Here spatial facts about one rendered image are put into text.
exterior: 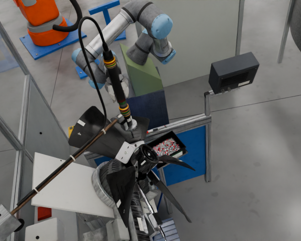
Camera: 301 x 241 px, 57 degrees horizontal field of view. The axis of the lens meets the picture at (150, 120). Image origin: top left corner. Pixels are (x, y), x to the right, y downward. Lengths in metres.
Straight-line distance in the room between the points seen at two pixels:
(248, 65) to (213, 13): 1.61
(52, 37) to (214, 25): 2.79
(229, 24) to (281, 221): 2.11
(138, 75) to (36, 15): 3.31
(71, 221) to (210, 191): 1.33
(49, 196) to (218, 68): 1.13
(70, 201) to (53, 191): 0.08
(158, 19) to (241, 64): 0.60
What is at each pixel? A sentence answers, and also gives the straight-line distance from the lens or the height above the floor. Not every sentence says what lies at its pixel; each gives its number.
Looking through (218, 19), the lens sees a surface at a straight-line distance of 3.34.
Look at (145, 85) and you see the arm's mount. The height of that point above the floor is 1.07.
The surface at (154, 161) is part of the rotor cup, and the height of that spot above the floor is 1.20.
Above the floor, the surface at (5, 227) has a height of 1.44.
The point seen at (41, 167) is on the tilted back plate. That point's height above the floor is 1.34.
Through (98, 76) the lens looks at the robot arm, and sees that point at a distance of 1.37.
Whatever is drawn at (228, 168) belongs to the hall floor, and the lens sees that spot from 2.71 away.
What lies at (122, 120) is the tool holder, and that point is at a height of 1.42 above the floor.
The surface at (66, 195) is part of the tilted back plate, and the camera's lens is 1.27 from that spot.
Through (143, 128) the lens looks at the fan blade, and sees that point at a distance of 1.49.
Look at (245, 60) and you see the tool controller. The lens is 1.76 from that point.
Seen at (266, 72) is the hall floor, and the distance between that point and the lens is 3.74.
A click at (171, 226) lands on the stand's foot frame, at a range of 2.37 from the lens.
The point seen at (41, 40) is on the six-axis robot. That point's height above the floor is 0.16.
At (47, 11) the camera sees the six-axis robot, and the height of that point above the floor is 0.54.
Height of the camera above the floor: 2.26
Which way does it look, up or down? 46 degrees down
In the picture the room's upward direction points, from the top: 13 degrees counter-clockwise
